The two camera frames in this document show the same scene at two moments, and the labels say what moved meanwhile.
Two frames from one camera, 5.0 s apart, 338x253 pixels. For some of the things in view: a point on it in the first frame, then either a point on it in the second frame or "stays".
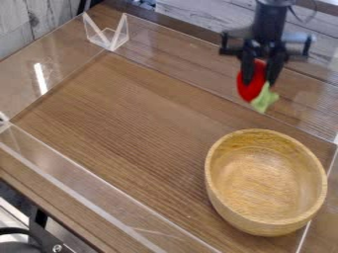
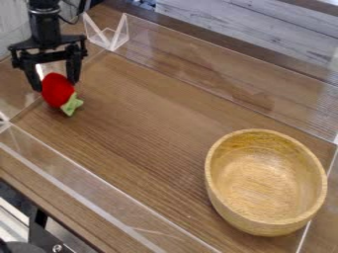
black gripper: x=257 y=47 to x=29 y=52
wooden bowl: x=266 y=181 stays
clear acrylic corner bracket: x=107 y=38 stays
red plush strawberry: x=258 y=92 to x=58 y=93
